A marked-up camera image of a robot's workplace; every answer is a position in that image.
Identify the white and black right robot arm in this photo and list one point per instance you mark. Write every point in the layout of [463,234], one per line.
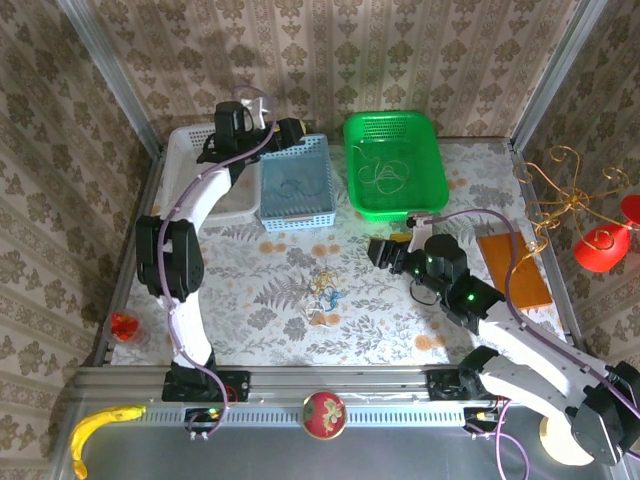
[530,390]

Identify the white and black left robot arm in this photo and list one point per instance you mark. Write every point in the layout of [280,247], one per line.
[190,330]

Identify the blue plastic basket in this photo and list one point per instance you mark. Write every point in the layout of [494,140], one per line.
[300,165]

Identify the green plastic basket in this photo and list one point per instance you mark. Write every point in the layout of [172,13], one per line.
[425,190]

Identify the white plastic basket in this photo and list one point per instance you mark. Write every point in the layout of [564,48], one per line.
[245,205]

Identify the orange wooden board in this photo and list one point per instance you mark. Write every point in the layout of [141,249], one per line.
[535,290]

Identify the small control board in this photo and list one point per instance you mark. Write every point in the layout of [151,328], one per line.
[480,416]
[207,415]

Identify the red vase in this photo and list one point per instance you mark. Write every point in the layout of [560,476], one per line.
[600,250]

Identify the slotted metal strip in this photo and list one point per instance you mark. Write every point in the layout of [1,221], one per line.
[390,416]

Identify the red patterned ball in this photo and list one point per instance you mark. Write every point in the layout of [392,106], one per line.
[324,416]

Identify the round cream disc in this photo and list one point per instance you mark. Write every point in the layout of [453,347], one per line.
[555,445]

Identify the clear cup with red contents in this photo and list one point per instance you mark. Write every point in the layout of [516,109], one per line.
[125,327]

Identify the yellow banana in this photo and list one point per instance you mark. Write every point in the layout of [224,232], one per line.
[82,440]

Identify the aluminium side rail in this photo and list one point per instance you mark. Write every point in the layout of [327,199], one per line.
[550,252]
[125,280]

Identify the aluminium mounting rail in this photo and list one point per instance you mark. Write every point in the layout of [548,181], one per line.
[350,382]

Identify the aluminium frame post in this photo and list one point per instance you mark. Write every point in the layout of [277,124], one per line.
[111,75]
[555,75]

